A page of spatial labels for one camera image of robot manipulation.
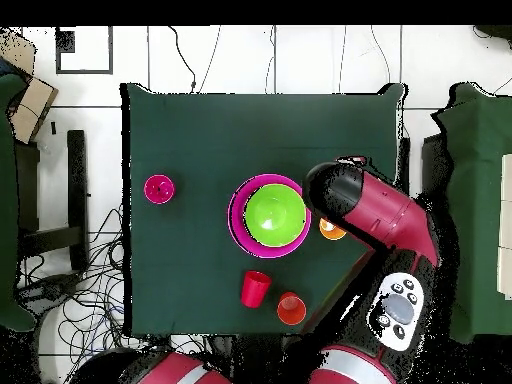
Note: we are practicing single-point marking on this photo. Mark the green cloth covered table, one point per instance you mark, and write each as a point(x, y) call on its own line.
point(6, 200)
point(480, 180)

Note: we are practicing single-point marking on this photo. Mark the large pink plastic bowl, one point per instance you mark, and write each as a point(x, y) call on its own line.
point(236, 224)

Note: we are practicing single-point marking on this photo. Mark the magenta plastic cup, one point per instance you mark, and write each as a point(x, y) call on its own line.
point(159, 189)

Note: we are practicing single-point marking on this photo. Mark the large green plastic bowl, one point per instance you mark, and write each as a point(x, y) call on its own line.
point(272, 216)

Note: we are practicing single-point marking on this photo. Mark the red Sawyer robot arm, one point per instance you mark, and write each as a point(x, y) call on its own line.
point(384, 212)

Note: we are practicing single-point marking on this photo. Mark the red-orange plastic cup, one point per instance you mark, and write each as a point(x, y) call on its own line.
point(291, 314)

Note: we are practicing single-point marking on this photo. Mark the white boxes stack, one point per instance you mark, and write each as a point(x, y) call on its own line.
point(506, 200)

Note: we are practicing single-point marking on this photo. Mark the black box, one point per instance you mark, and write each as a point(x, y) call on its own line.
point(432, 168)

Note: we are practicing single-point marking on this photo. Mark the black stand frame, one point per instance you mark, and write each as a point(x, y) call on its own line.
point(76, 180)

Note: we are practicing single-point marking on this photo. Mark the brown cardboard box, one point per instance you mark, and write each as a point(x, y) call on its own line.
point(32, 104)

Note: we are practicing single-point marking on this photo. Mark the red plastic cup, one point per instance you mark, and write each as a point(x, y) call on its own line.
point(254, 290)

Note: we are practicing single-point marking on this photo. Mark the orange plastic cup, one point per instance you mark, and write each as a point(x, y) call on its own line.
point(332, 232)

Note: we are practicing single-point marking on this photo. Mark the dark green tablecloth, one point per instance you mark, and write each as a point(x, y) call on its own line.
point(260, 132)

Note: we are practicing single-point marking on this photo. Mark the grey base with black knob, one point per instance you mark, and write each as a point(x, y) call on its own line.
point(52, 290)

